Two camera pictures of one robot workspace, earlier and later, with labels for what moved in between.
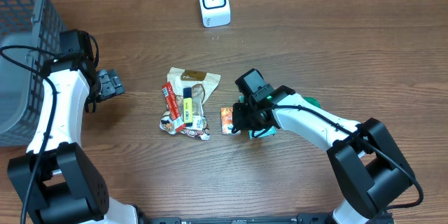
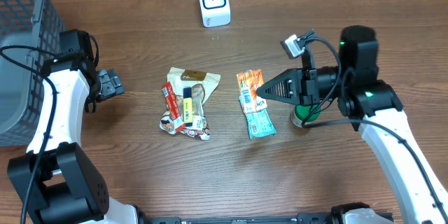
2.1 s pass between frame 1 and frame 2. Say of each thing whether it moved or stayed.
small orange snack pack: moved
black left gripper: stayed
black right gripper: moved
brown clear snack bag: stayed
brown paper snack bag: stayed
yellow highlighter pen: stayed
